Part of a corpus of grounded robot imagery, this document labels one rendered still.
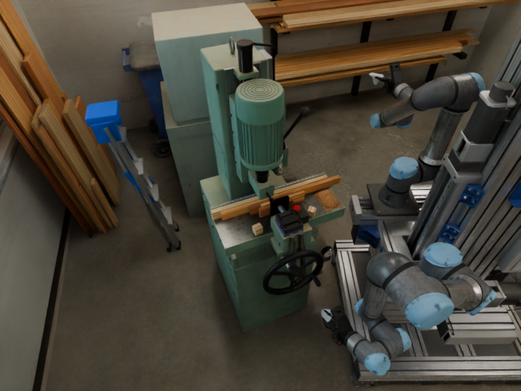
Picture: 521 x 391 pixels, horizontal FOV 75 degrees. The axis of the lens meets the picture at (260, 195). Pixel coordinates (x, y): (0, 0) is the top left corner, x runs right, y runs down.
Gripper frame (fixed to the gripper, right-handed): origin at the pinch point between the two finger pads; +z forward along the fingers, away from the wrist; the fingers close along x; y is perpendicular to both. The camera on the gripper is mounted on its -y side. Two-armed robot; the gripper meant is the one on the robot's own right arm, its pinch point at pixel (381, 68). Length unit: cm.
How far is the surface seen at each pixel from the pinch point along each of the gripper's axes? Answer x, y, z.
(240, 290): -107, 59, -70
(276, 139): -75, -20, -58
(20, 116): -202, -9, 41
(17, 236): -225, 38, -5
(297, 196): -68, 20, -54
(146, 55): -134, 9, 125
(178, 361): -156, 104, -78
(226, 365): -130, 107, -87
